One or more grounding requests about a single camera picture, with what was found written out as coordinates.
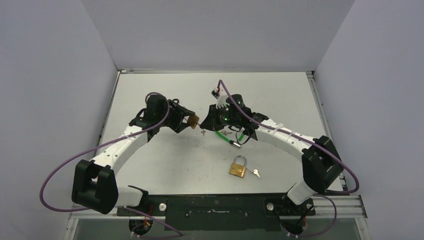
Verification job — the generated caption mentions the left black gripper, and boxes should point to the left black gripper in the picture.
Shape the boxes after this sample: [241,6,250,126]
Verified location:
[158,100,195,133]

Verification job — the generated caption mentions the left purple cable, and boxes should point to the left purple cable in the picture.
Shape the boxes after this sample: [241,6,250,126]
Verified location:
[39,92,171,212]

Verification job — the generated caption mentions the cable lock keys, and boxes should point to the cable lock keys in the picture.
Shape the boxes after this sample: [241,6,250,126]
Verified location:
[220,130,232,136]

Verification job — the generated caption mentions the green cable lock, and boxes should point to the green cable lock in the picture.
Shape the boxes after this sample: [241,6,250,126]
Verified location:
[215,130,245,149]

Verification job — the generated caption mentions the brass padlock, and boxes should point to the brass padlock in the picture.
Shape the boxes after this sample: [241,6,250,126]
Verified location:
[228,155,247,179]
[186,114,200,129]

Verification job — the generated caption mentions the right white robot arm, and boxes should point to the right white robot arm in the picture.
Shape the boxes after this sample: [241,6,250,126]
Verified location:
[200,92,344,215]

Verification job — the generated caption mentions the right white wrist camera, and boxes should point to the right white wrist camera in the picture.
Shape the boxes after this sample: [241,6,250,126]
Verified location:
[211,88,229,109]

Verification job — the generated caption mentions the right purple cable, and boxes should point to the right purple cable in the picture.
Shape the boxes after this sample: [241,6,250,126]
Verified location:
[217,79,360,195]

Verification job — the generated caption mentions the purple cable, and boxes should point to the purple cable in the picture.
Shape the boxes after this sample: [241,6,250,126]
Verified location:
[217,79,360,195]
[39,92,171,212]

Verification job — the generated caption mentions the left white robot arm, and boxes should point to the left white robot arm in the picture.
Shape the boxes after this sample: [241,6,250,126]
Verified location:
[71,92,199,216]

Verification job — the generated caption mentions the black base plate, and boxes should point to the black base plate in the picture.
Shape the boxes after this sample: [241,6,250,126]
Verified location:
[116,193,316,232]

